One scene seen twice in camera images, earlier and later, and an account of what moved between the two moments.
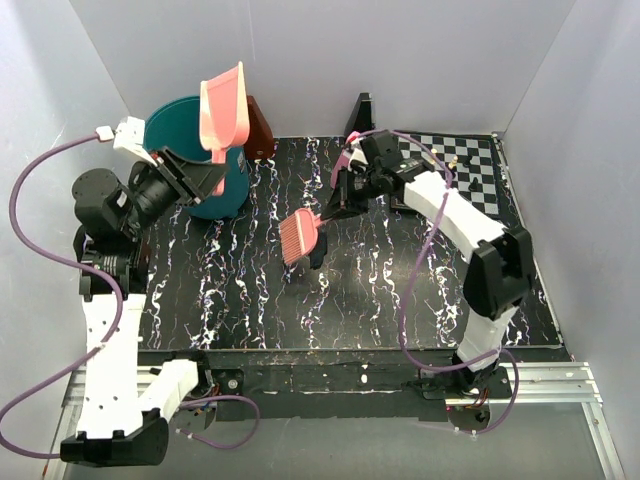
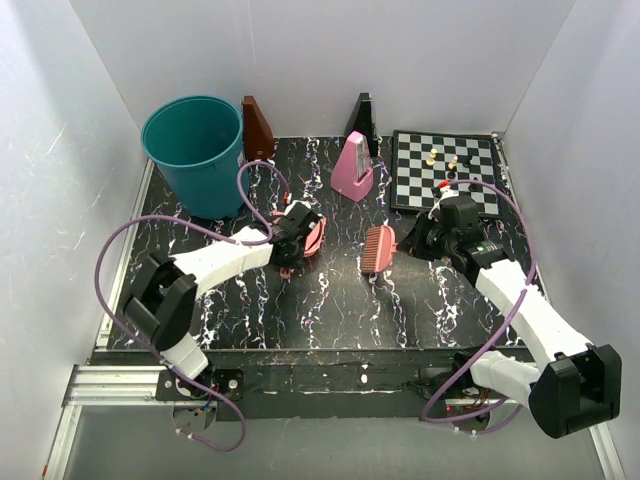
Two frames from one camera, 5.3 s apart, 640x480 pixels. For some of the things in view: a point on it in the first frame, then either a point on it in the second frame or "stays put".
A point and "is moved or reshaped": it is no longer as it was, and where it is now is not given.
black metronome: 360,119 stays put
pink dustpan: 224,116 → 315,244
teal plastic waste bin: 176,124 stays put
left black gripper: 175,171 → 294,263
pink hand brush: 298,234 is moved or reshaped
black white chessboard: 471,159 stays put
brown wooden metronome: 261,142 stays put
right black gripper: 342,203 → 412,244
